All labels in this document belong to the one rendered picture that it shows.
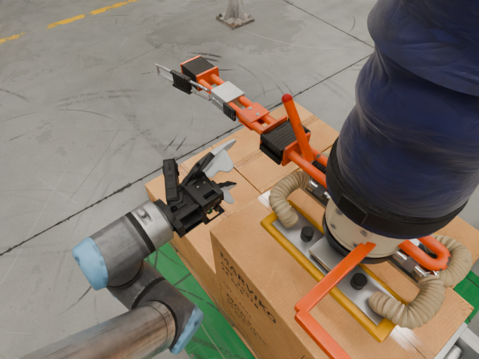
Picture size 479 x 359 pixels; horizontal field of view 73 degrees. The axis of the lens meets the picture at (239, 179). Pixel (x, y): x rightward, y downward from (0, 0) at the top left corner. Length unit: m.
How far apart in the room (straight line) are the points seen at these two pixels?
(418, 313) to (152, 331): 0.46
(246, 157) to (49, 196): 1.42
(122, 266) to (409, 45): 0.53
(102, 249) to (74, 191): 1.86
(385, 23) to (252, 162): 1.31
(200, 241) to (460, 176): 1.09
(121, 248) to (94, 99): 2.58
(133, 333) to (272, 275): 0.46
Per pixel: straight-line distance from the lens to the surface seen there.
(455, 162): 0.47
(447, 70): 0.37
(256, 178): 1.58
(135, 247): 0.61
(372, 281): 0.75
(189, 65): 0.98
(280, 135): 0.77
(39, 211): 2.47
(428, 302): 0.71
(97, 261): 0.61
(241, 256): 0.93
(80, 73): 3.50
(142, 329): 0.57
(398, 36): 0.39
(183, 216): 0.63
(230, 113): 0.84
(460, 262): 0.77
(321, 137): 1.82
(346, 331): 0.91
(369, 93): 0.45
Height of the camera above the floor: 1.79
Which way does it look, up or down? 52 degrees down
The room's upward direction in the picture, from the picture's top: straight up
